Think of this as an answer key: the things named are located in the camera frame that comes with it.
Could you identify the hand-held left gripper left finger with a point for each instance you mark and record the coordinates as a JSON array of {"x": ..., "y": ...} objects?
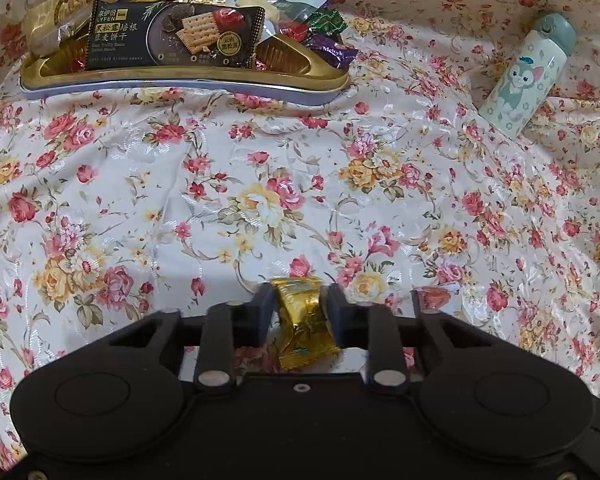
[{"x": 269, "y": 312}]

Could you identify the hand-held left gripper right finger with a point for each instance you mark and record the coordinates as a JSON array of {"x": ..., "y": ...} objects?
[{"x": 334, "y": 317}]

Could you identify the gold candy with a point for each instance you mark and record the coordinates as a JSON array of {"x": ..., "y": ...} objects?
[{"x": 302, "y": 320}]

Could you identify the gold tin box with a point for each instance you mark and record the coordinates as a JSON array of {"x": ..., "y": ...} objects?
[{"x": 180, "y": 85}]

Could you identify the floral sofa cover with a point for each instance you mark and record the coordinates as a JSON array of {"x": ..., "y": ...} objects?
[{"x": 280, "y": 185}]

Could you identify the purple foil candy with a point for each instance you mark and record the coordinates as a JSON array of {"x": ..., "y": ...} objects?
[{"x": 332, "y": 51}]

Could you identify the green foil candy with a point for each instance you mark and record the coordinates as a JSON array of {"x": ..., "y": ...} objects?
[{"x": 326, "y": 22}]

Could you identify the black cracker packet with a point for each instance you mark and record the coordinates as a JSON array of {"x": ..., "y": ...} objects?
[{"x": 175, "y": 32}]

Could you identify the white cartoon print bottle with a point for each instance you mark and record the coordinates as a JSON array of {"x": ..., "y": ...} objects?
[{"x": 525, "y": 77}]

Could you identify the gold brown snack packet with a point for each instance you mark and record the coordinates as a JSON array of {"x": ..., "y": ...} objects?
[{"x": 55, "y": 12}]

